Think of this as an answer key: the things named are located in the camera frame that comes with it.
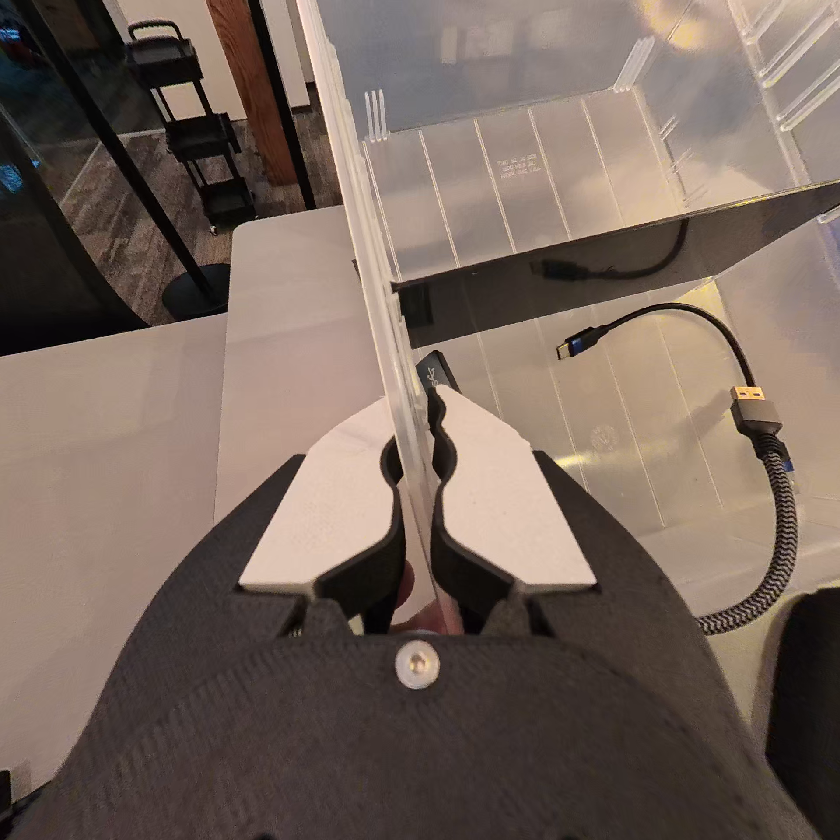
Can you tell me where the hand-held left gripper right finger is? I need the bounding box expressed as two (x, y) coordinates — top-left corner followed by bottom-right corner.
(428, 384), (599, 635)

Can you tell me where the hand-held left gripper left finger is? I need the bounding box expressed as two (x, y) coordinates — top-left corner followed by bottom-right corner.
(238, 395), (406, 635)

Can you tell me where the grey braided usb cable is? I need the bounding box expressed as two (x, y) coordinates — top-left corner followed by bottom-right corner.
(417, 350), (463, 398)

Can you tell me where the person's left hand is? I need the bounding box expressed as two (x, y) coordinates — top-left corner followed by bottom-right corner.
(392, 560), (466, 637)

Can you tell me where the black pole round base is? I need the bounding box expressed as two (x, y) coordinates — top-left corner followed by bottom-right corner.
(23, 0), (232, 324)

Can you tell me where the clear plastic bin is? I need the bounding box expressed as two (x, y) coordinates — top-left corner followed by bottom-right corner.
(295, 0), (840, 595)

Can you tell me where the black rolling cart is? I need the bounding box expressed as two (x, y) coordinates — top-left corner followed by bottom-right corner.
(123, 20), (258, 236)

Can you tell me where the wooden column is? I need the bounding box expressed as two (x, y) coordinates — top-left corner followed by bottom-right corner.
(205, 0), (301, 189)

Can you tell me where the short black usb-c cable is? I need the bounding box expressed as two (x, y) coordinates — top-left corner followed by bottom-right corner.
(556, 302), (756, 395)

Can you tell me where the black white braided usb cable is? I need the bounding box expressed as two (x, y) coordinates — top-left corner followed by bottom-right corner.
(697, 385), (800, 636)

